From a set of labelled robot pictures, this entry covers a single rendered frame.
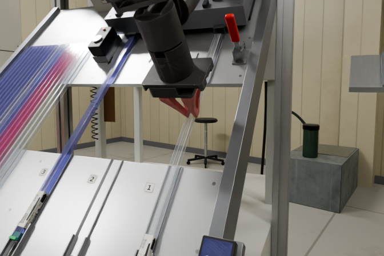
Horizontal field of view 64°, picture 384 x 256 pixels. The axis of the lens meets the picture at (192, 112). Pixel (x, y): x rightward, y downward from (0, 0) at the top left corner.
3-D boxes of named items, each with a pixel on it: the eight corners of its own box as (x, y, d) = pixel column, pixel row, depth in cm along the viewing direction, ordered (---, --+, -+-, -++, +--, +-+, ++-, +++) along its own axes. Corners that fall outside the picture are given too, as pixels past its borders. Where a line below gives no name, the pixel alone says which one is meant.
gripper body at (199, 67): (159, 68, 53) (143, 30, 48) (215, 66, 49) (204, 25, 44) (144, 94, 49) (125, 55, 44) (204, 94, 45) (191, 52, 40)
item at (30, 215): (21, 242, 47) (14, 239, 46) (15, 240, 48) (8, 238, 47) (139, 34, 76) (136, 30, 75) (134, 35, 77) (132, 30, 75)
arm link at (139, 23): (122, 15, 39) (161, 11, 37) (145, -10, 43) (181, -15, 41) (142, 59, 44) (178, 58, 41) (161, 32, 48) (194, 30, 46)
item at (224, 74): (248, 100, 59) (244, 82, 55) (10, 96, 84) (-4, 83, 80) (269, 2, 78) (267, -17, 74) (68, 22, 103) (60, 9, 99)
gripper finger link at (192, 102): (178, 101, 58) (162, 61, 52) (214, 102, 55) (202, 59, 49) (166, 128, 54) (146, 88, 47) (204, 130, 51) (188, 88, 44)
